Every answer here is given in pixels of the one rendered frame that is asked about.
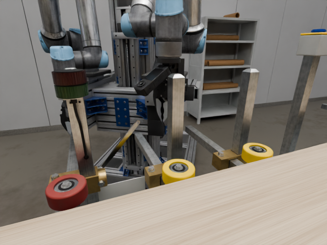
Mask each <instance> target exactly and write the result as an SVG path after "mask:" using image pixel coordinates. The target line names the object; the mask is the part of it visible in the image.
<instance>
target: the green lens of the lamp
mask: <svg viewBox="0 0 327 245"><path fill-rule="evenodd" d="M54 88H55V93H56V97H57V98H60V99H73V98H80V97H84V96H87V95H88V94H89V90H88V83H86V84H84V85H81V86H74V87H57V86H55V85H54Z"/></svg>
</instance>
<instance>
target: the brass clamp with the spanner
mask: <svg viewBox="0 0 327 245"><path fill-rule="evenodd" d="M94 171H95V175H91V176H87V177H85V179H86V181H87V186H88V194H91V193H96V192H100V191H101V190H100V188H101V187H105V186H107V185H108V183H107V176H106V170H105V168H101V169H97V166H94ZM69 174H80V173H79V170H74V171H69V172H64V173H59V176H60V177H61V176H63V175H69ZM51 176H52V175H51ZM51 176H50V180H49V184H50V183H51Z"/></svg>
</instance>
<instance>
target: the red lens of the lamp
mask: <svg viewBox="0 0 327 245"><path fill-rule="evenodd" d="M51 73H52V77H53V82H54V85H60V86H68V85H79V84H83V83H86V82H87V77H86V71H85V70H84V71H81V72H70V73H56V72H53V71H52V72H51Z"/></svg>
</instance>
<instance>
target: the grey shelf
mask: <svg viewBox="0 0 327 245"><path fill-rule="evenodd" d="M201 22H202V23H203V24H204V29H207V34H206V35H238V36H239V40H205V45H204V50H203V52H202V53H197V54H189V70H188V79H196V80H197V81H201V82H200V95H199V99H194V100H193V101H187V113H186V115H187V116H189V114H191V115H193V116H194V117H195V118H197V124H200V119H201V118H205V117H213V116H221V115H230V114H236V111H237V104H238V97H239V90H240V83H241V76H242V71H244V70H245V69H252V67H253V61H254V53H255V47H256V40H257V34H258V28H259V22H260V19H256V18H236V17H208V16H204V17H201ZM218 59H238V60H240V59H243V60H244V65H237V66H205V65H204V62H205V60H218ZM217 82H233V83H238V87H234V88H222V89H210V90H202V88H203V83H217Z"/></svg>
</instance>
